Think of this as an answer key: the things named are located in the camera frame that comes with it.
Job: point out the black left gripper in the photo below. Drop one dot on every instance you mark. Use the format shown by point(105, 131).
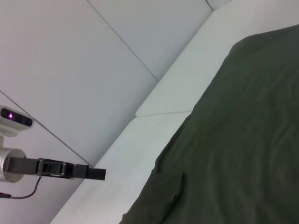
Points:
point(25, 166)

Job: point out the dark green t-shirt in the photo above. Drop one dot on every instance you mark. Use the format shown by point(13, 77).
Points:
point(233, 140)

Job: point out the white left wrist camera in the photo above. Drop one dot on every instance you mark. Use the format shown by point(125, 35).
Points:
point(14, 119)

